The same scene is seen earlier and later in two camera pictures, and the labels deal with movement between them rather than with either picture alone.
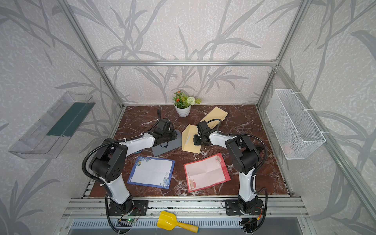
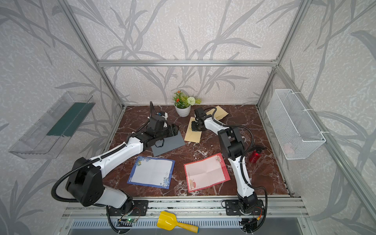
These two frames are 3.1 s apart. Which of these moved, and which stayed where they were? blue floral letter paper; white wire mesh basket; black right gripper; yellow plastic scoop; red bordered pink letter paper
Moved: black right gripper
Stayed: yellow plastic scoop; red bordered pink letter paper; blue floral letter paper; white wire mesh basket
